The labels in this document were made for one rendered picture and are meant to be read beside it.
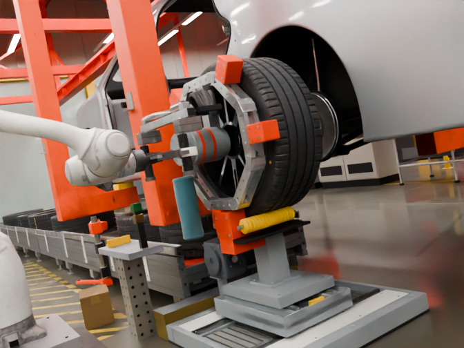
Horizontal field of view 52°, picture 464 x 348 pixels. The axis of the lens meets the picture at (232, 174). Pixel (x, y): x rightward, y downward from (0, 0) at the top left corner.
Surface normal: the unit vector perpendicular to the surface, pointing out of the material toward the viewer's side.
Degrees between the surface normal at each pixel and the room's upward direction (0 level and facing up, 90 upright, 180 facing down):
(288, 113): 82
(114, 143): 84
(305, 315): 90
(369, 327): 90
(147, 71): 90
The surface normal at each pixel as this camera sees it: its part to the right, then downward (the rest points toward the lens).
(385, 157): 0.52, -0.07
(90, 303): 0.33, -0.03
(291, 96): 0.44, -0.41
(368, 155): -0.84, 0.18
